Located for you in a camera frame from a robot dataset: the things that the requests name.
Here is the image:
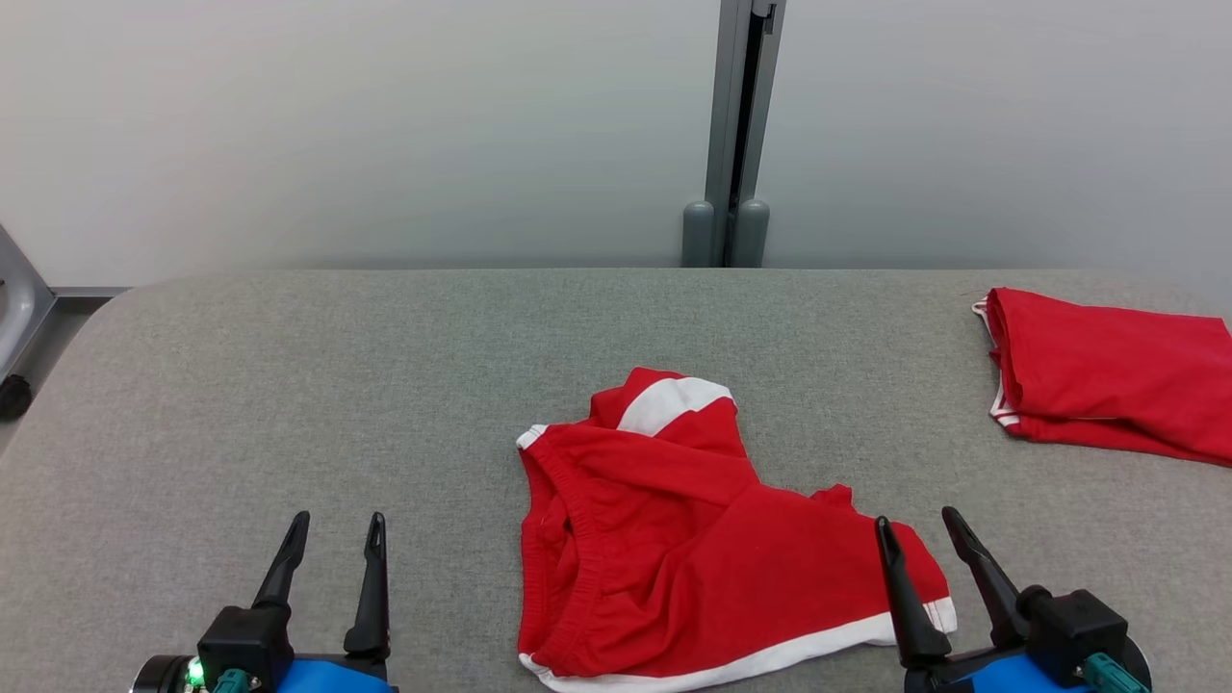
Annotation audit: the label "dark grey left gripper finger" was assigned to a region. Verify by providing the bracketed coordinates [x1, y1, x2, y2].
[344, 512, 391, 660]
[252, 511, 311, 612]

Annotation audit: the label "red Bulls basketball jersey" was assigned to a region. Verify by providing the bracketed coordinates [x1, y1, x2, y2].
[972, 287, 1232, 468]

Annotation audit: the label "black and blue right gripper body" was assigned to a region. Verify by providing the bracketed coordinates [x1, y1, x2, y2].
[903, 645, 1089, 693]

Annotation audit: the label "grey partition wall post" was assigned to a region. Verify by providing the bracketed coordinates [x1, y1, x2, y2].
[681, 0, 788, 269]

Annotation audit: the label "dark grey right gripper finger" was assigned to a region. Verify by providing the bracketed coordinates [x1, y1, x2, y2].
[874, 516, 952, 670]
[941, 506, 1026, 648]

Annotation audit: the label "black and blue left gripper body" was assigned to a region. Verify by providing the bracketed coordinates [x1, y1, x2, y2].
[274, 654, 398, 693]

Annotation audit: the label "teal plug right camera cable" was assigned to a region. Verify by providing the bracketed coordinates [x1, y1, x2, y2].
[1083, 652, 1151, 693]

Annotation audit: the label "red white-striped shorts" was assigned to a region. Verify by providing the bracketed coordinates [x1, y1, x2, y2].
[517, 367, 959, 693]

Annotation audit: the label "grey metal rack frame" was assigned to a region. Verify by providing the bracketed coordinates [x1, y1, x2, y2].
[0, 223, 131, 386]

